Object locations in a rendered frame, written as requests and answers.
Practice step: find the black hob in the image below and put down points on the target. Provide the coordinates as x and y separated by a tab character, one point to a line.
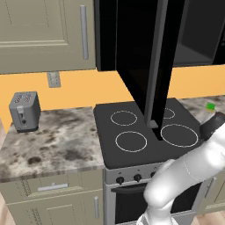
129	140

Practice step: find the black microwave door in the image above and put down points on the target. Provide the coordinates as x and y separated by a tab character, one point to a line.
134	44

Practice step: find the green and yellow sponge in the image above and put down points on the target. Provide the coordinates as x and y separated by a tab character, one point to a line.
210	106

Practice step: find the black oven knob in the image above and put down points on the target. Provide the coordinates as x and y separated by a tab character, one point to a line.
137	177
152	175
120	180

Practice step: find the beige wall cupboard door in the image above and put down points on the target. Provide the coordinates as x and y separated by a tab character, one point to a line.
35	32

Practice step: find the black microwave oven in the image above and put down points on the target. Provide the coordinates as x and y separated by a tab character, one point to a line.
199	29

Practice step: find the grey toaster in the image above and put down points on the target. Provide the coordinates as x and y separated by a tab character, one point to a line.
25	112

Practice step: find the grey wall socket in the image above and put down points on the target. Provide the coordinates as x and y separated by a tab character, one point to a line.
54	79

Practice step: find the beige base cupboard door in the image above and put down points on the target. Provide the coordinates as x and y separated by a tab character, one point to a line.
58	209
218	193

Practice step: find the silver oven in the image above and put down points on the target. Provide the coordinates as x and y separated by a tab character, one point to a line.
109	199

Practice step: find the beige drawer front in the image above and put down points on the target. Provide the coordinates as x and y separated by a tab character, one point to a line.
79	181

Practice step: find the black oven door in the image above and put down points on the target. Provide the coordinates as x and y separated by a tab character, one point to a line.
129	206

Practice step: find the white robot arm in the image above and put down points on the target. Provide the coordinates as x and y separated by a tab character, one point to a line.
181	172

